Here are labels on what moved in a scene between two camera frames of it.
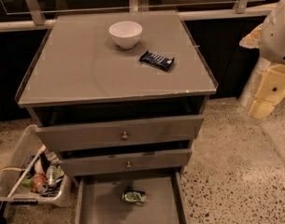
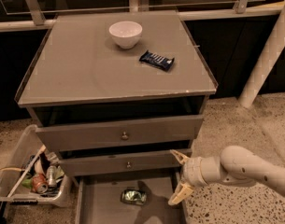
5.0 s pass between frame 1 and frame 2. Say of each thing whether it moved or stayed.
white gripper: moved
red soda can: stayed
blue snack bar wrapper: stayed
